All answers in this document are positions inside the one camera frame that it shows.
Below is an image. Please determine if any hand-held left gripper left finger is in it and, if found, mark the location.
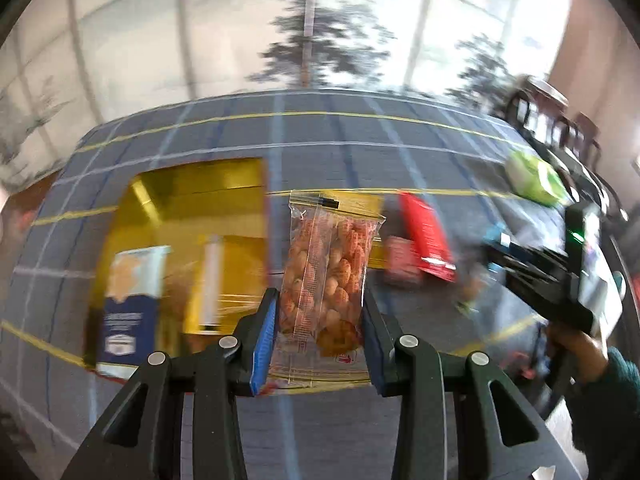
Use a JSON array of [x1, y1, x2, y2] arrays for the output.
[[60, 287, 279, 480]]

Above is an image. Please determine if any navy blue biscuit packet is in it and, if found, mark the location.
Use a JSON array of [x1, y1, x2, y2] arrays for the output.
[[96, 245, 172, 378]]

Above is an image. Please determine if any red tin box gold inside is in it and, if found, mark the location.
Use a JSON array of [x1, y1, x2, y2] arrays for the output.
[[82, 157, 381, 393]]

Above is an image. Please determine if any green tissue pack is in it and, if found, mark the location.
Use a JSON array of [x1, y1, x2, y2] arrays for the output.
[[502, 152, 571, 208]]

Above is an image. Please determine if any light blue candy packet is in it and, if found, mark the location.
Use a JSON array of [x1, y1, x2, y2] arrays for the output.
[[482, 222, 513, 261]]

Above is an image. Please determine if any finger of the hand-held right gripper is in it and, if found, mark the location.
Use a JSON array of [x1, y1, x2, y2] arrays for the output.
[[482, 242, 568, 281]]

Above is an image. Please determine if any pink snack packet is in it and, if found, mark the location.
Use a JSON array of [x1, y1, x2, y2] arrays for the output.
[[382, 236, 421, 286]]

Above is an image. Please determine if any yellow packet with white stripe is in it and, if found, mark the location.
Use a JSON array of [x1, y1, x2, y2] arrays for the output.
[[182, 232, 268, 336]]

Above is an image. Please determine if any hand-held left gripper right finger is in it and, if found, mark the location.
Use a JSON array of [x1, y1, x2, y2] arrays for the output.
[[362, 290, 583, 480]]

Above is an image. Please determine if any person's right forearm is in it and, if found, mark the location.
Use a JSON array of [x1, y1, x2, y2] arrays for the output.
[[565, 345, 640, 466]]

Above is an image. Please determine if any clear packet of pale peanuts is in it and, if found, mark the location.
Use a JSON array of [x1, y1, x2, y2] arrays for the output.
[[270, 190, 387, 391]]

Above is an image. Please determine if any dark wooden chair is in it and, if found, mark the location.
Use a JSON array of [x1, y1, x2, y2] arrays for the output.
[[502, 75, 571, 136], [550, 110, 606, 171]]

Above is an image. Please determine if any painted folding screen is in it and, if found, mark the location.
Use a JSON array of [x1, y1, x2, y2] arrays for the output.
[[0, 0, 573, 181]]

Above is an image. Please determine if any person's right hand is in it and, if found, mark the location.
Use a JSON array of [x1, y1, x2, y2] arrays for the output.
[[547, 325, 609, 392]]

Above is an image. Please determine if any blue checked tablecloth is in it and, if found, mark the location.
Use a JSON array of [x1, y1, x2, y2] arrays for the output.
[[0, 89, 631, 480]]

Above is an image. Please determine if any red snack packet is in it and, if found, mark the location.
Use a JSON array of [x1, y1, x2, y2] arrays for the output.
[[397, 191, 458, 283]]

